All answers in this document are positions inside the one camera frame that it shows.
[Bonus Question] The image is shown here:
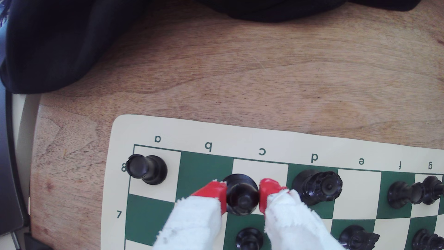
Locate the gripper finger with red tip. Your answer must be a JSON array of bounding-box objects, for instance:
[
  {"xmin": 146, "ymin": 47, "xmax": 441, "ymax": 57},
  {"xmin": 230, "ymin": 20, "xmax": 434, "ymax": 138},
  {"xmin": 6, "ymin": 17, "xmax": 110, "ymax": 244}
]
[
  {"xmin": 153, "ymin": 180, "xmax": 227, "ymax": 250},
  {"xmin": 259, "ymin": 178, "xmax": 345, "ymax": 250}
]

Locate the black bishop chess piece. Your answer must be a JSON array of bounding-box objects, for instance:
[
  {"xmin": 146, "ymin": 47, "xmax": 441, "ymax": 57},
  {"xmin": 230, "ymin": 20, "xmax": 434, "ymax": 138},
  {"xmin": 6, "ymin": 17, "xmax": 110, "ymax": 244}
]
[
  {"xmin": 222, "ymin": 174, "xmax": 261, "ymax": 216},
  {"xmin": 387, "ymin": 181, "xmax": 425, "ymax": 209}
]

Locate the black queen chess piece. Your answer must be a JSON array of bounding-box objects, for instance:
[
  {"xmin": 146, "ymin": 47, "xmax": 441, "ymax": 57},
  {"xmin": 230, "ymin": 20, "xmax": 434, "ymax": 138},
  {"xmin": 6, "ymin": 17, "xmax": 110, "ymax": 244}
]
[{"xmin": 291, "ymin": 169, "xmax": 343, "ymax": 206}]

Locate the black pawn chess piece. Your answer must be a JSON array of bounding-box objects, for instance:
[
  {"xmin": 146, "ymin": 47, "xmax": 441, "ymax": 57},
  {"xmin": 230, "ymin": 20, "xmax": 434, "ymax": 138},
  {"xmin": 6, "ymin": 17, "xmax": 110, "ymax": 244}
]
[
  {"xmin": 236, "ymin": 227, "xmax": 264, "ymax": 250},
  {"xmin": 411, "ymin": 228, "xmax": 444, "ymax": 250}
]

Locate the green and cream chess mat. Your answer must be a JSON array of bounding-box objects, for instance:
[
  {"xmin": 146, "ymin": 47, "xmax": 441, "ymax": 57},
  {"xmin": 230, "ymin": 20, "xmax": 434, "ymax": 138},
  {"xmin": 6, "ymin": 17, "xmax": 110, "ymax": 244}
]
[{"xmin": 101, "ymin": 115, "xmax": 444, "ymax": 250}]

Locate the black knight chess piece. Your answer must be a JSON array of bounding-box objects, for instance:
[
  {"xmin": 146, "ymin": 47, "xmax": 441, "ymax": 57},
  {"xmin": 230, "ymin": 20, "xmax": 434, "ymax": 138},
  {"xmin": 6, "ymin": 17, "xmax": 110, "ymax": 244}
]
[{"xmin": 339, "ymin": 225, "xmax": 380, "ymax": 250}]

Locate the black rook chess piece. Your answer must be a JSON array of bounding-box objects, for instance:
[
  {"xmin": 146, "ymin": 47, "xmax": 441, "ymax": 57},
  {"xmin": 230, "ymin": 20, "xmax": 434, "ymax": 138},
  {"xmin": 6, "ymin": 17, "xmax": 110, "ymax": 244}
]
[{"xmin": 126, "ymin": 154, "xmax": 168, "ymax": 185}]

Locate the black chess piece round head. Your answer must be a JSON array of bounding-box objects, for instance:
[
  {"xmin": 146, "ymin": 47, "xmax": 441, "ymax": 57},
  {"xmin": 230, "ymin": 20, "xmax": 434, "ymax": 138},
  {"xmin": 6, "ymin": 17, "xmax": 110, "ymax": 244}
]
[{"xmin": 421, "ymin": 175, "xmax": 444, "ymax": 205}]

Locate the dark chair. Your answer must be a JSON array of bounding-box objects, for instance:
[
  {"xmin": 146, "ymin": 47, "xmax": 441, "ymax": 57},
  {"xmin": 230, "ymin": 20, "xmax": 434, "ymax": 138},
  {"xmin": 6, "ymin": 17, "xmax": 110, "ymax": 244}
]
[{"xmin": 0, "ymin": 80, "xmax": 30, "ymax": 237}]

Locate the large black cloth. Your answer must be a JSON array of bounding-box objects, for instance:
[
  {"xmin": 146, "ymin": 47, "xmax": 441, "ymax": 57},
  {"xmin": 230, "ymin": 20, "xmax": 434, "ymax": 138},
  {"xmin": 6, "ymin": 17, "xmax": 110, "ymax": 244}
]
[{"xmin": 0, "ymin": 0, "xmax": 150, "ymax": 94}]

